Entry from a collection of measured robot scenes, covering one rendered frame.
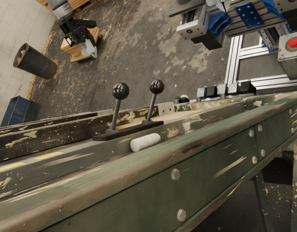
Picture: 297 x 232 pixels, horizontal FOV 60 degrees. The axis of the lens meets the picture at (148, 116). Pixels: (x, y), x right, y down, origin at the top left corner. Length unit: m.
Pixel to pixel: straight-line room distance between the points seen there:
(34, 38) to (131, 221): 6.45
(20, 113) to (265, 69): 4.19
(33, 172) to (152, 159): 0.25
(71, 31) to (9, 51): 5.21
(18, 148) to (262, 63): 1.71
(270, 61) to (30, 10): 5.69
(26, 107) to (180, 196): 4.94
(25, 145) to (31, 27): 5.92
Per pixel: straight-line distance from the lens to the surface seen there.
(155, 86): 0.63
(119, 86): 0.54
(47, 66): 5.37
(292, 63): 1.17
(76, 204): 0.23
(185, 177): 0.35
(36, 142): 0.88
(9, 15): 6.61
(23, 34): 6.59
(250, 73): 2.08
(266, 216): 0.96
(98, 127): 0.99
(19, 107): 5.16
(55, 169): 0.50
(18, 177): 0.48
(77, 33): 1.20
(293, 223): 1.10
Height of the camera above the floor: 1.85
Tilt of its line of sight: 42 degrees down
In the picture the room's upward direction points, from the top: 61 degrees counter-clockwise
